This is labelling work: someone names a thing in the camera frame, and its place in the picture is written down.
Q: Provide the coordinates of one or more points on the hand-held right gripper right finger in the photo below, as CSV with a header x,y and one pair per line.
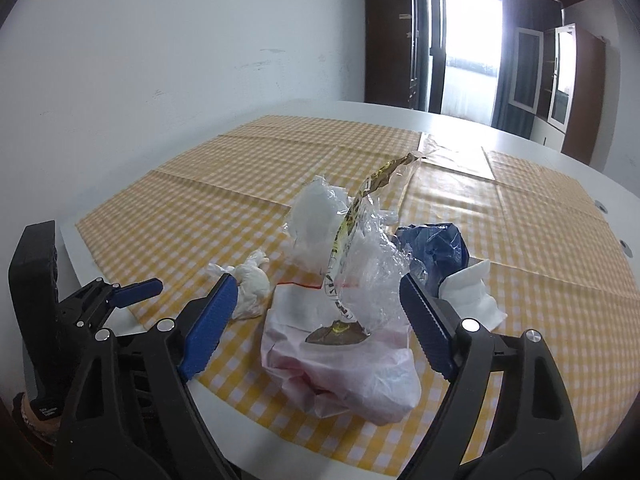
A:
x,y
425,325

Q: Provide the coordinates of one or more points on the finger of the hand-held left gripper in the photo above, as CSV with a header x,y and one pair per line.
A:
x,y
137,292

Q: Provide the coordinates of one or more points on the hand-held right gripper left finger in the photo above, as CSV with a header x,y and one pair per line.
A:
x,y
210,325

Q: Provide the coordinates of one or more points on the clear wrapper with yellow print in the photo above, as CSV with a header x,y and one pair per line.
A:
x,y
370,260

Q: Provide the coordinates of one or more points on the white paper napkin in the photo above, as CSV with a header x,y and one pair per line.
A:
x,y
472,295

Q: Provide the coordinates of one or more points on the crumpled white tissue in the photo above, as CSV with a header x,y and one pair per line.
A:
x,y
252,287

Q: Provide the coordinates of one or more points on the blue plastic bag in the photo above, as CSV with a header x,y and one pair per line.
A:
x,y
437,247

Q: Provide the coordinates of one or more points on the yellow checkered tablecloth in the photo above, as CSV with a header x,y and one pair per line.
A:
x,y
200,185

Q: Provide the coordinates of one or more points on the clear plastic bag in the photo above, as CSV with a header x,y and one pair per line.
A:
x,y
315,215

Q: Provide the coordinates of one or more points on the round table grommet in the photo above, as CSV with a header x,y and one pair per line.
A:
x,y
600,205
624,244

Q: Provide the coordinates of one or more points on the glass balcony door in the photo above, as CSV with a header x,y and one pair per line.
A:
x,y
470,50

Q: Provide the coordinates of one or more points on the wooden cabinet with glass doors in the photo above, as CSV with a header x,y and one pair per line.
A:
x,y
580,90

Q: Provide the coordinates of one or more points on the dark wooden door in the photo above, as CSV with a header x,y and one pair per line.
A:
x,y
390,40

